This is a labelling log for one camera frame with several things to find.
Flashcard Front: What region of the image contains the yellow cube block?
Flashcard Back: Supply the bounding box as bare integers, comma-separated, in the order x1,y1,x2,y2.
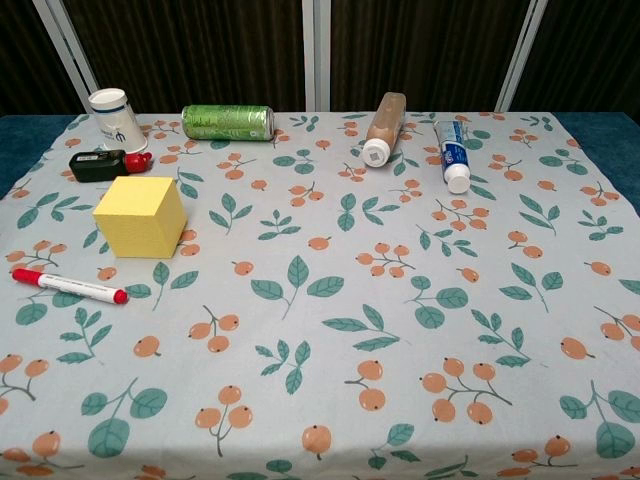
92,175,189,260

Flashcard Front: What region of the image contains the red and white marker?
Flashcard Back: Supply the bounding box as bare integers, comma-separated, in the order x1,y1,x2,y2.
11,267,130,305

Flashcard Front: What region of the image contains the floral printed tablecloth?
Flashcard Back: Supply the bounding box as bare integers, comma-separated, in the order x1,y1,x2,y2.
0,111,640,480

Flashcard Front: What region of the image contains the brown drink bottle white cap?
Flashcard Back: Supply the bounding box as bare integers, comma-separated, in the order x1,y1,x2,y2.
362,91,408,168

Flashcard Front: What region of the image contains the green drink can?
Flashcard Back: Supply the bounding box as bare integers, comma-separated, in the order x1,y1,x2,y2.
180,104,276,142

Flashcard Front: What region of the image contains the white blue toothpaste tube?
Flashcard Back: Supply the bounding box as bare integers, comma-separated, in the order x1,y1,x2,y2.
433,119,472,195

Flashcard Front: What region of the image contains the black and red device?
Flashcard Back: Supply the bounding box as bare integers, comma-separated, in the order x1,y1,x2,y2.
68,149,154,183

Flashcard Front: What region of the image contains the white paper cup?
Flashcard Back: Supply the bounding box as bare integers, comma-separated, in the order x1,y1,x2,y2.
88,87,151,154

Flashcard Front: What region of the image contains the white metal frame post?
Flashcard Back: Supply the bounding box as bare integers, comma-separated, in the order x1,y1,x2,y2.
301,0,333,112
493,0,549,113
32,0,100,115

